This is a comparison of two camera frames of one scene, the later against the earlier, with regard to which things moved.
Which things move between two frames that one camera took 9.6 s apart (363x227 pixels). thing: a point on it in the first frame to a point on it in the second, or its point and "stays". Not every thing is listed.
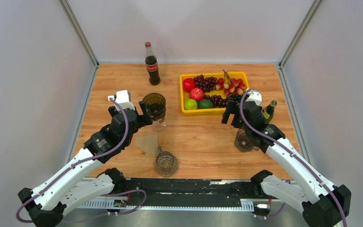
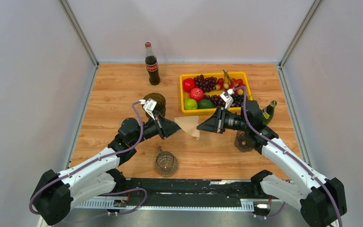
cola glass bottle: [151, 65] stays
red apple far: [188, 84] stays
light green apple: [190, 104] stays
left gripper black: [141, 122] to [165, 127]
